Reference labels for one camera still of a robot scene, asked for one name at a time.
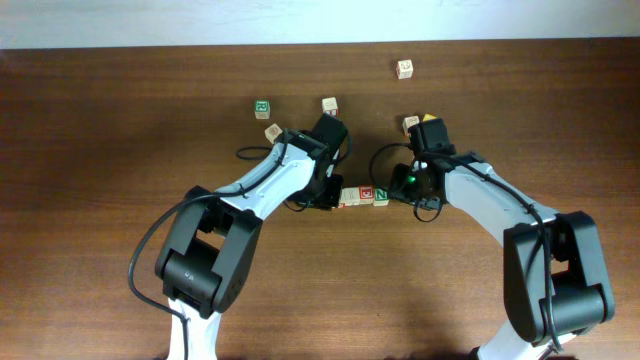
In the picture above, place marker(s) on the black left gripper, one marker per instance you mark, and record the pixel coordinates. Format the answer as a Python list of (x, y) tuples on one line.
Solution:
[(327, 201)]

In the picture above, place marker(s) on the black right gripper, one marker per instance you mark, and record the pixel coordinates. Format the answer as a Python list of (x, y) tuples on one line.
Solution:
[(397, 176)]

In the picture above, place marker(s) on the wooden block letter I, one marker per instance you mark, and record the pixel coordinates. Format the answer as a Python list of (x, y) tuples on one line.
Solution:
[(349, 197)]

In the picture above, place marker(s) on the wooden block red E face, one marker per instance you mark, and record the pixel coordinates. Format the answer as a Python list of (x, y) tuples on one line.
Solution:
[(366, 194)]

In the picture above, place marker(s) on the green N wooden block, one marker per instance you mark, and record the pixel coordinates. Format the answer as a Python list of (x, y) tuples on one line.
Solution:
[(380, 197)]

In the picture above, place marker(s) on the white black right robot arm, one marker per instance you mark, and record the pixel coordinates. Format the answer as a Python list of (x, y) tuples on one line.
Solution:
[(556, 285)]

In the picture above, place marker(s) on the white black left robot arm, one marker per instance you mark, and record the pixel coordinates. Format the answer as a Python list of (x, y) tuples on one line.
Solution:
[(207, 255)]

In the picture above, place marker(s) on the wooden block beside yellow block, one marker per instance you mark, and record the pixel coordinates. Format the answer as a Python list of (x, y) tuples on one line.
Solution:
[(408, 122)]

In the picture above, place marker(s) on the wooden block red shell picture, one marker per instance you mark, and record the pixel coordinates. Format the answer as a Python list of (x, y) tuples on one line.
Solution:
[(273, 132)]

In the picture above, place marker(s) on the wooden block number six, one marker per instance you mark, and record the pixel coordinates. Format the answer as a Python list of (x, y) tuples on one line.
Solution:
[(330, 106)]

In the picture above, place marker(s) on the green R wooden block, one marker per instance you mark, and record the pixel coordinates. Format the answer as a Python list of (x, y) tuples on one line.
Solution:
[(262, 109)]

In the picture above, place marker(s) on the far wooden block red face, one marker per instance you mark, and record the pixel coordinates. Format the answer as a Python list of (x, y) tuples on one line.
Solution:
[(404, 69)]

